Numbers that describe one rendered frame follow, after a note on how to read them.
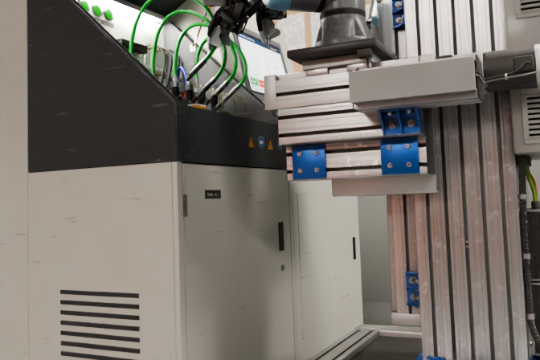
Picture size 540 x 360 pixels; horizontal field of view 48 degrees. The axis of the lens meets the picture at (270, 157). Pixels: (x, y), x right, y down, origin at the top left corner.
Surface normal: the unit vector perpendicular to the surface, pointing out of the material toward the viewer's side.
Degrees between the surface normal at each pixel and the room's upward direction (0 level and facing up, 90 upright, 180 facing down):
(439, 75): 90
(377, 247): 90
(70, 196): 90
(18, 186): 90
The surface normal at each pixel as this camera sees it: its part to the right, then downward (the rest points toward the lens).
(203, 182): 0.88, -0.07
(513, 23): -0.43, -0.05
